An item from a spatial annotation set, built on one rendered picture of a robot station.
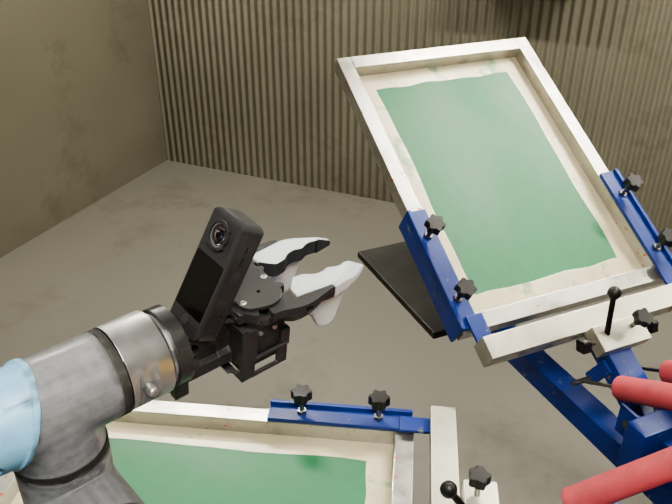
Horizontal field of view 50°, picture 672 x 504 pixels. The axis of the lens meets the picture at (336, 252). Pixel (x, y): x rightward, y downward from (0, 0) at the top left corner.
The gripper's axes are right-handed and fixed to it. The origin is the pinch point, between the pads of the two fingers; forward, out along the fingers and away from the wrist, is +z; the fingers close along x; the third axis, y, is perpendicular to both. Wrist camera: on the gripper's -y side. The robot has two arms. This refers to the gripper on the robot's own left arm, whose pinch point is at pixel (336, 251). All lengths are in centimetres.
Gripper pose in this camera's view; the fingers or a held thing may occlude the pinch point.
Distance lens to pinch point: 71.3
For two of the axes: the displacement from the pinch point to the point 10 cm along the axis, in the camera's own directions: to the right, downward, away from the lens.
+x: 6.6, 4.8, -5.8
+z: 7.5, -3.3, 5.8
